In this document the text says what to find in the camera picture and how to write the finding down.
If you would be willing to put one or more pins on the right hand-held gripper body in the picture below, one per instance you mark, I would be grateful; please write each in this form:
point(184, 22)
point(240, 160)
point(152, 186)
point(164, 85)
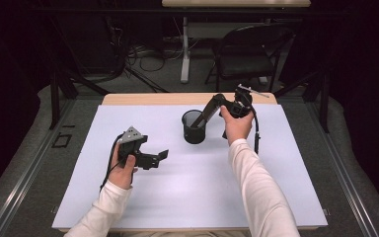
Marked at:
point(242, 103)

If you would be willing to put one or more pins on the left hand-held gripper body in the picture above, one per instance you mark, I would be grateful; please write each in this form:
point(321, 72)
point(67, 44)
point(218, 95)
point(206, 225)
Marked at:
point(128, 144)

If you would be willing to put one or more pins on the black spatula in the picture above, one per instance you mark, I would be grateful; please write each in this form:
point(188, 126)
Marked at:
point(204, 115)

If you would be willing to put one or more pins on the black mesh pen holder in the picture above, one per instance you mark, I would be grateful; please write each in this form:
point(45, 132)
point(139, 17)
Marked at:
point(194, 136)

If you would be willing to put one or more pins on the person's right hand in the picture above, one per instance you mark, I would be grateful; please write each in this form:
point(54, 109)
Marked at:
point(238, 128)

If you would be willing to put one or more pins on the person's left hand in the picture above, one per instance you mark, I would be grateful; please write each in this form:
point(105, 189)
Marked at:
point(120, 176)

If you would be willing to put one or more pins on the white table cover sheet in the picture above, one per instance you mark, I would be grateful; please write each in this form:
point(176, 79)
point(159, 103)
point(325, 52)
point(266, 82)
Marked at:
point(194, 191)

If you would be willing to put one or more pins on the black folding chair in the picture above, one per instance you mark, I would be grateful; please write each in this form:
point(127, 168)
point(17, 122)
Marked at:
point(246, 56)

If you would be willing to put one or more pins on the white-legged wooden table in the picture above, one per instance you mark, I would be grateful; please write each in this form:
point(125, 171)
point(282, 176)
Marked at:
point(185, 56)

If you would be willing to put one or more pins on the black metal stand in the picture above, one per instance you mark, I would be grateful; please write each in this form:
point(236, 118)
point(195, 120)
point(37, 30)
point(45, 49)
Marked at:
point(55, 98)
point(324, 102)

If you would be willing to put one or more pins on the metal floor rail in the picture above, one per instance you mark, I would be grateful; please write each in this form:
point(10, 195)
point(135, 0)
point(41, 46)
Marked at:
point(345, 177)
point(23, 177)

